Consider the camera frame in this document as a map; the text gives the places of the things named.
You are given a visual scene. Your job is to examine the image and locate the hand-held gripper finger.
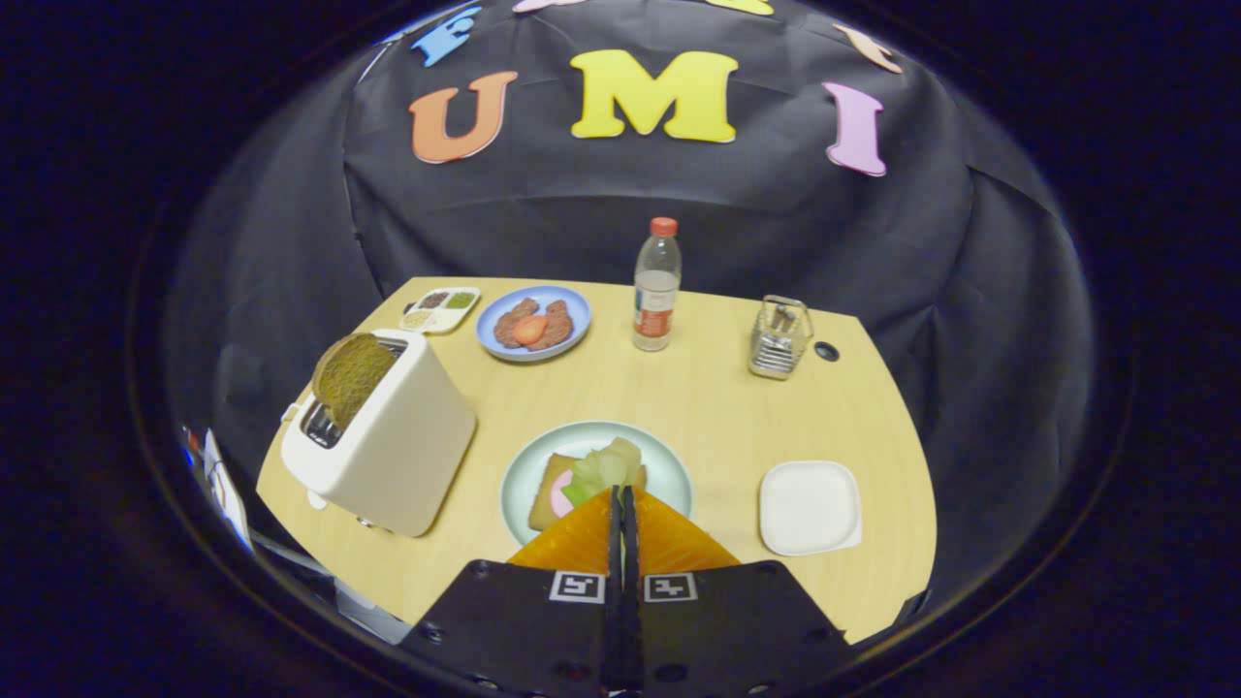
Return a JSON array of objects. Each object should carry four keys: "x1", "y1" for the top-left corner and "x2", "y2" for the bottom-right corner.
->
[
  {"x1": 398, "y1": 485, "x2": 623, "y2": 698},
  {"x1": 621, "y1": 485, "x2": 856, "y2": 698}
]

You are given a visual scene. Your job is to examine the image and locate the green lettuce leaf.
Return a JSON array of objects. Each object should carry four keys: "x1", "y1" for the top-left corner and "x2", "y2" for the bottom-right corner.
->
[{"x1": 562, "y1": 437, "x2": 644, "y2": 507}]

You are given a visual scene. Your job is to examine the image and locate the brown bread slice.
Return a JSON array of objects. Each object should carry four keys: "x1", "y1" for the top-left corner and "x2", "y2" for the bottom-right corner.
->
[{"x1": 311, "y1": 333, "x2": 398, "y2": 432}]

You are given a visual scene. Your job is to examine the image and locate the pale green round plate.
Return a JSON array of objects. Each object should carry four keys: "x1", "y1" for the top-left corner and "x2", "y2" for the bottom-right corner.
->
[{"x1": 500, "y1": 420, "x2": 694, "y2": 547}]

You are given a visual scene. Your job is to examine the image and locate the toast slice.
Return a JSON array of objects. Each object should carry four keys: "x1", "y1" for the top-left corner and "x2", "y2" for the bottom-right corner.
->
[{"x1": 528, "y1": 452, "x2": 649, "y2": 532}]

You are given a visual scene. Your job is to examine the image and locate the white square plate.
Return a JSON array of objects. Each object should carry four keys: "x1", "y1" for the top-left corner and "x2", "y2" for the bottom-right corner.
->
[{"x1": 759, "y1": 460, "x2": 863, "y2": 556}]

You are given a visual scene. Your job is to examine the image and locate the brown meat patty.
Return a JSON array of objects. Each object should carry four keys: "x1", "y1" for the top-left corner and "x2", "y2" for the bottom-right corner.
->
[
  {"x1": 493, "y1": 299, "x2": 540, "y2": 350},
  {"x1": 531, "y1": 301, "x2": 575, "y2": 352}
]

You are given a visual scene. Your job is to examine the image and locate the white toaster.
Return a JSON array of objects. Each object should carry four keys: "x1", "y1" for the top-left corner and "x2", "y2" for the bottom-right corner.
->
[{"x1": 280, "y1": 329, "x2": 478, "y2": 538}]

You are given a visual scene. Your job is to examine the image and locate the clear water bottle red cap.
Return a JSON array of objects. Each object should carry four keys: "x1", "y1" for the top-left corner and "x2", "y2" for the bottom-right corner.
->
[{"x1": 632, "y1": 217, "x2": 683, "y2": 352}]

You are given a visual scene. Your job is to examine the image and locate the blue round plate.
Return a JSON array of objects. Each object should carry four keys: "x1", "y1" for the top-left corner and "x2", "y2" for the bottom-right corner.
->
[{"x1": 475, "y1": 285, "x2": 592, "y2": 364}]

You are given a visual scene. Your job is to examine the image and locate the white condiment tray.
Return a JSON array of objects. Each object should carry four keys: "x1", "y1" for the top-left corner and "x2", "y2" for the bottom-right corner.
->
[{"x1": 398, "y1": 287, "x2": 482, "y2": 335}]

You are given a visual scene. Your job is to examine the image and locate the metal wire cutlery holder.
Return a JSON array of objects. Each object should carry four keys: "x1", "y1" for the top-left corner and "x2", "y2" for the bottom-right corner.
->
[{"x1": 748, "y1": 295, "x2": 814, "y2": 381}]

